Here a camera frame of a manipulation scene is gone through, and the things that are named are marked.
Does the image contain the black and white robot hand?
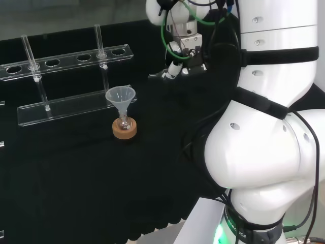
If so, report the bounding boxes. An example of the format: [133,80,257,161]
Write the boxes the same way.
[161,21,207,81]

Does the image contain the translucent plastic funnel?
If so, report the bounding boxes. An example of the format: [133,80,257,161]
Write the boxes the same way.
[105,86,137,118]

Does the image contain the clear acrylic funnel stand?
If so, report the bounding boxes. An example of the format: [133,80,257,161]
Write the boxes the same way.
[0,23,134,128]

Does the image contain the small round-bottom glass flask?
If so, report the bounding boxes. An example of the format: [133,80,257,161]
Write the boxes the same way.
[117,111,132,131]

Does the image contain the black bench cloth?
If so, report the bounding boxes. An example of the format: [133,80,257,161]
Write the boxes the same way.
[0,20,325,241]

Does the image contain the green cable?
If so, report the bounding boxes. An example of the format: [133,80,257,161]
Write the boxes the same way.
[161,0,231,61]

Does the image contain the cork ring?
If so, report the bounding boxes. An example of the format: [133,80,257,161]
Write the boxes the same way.
[112,117,138,140]

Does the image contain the long black arm cable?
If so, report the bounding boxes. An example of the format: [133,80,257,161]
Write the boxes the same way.
[286,109,320,244]

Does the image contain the black base connector cable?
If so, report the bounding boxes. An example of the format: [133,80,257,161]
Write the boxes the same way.
[282,185,318,232]

